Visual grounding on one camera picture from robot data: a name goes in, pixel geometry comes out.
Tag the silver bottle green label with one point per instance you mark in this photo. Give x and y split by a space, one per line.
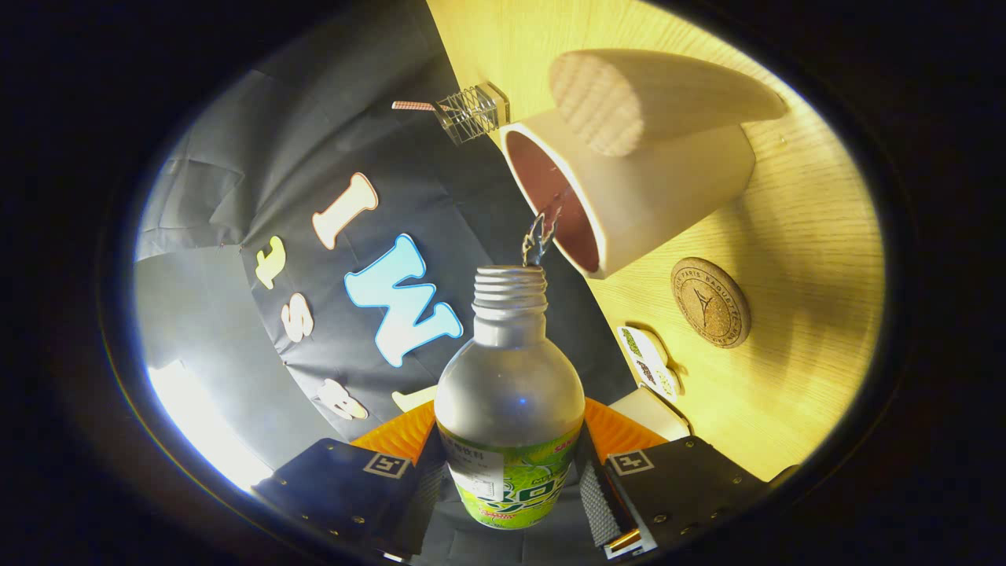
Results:
507 385

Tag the wooden table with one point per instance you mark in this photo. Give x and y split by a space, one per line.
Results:
809 236

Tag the clear juice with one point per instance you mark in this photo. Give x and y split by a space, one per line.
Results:
537 244

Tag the pink striped straw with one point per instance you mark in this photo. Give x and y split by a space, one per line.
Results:
413 105

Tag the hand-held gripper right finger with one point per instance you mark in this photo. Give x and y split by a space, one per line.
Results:
601 503

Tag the round cork coaster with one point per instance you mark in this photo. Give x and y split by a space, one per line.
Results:
711 303

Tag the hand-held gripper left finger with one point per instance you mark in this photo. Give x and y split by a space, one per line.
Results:
420 511

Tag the white divided dish with beans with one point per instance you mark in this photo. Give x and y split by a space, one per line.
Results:
648 358

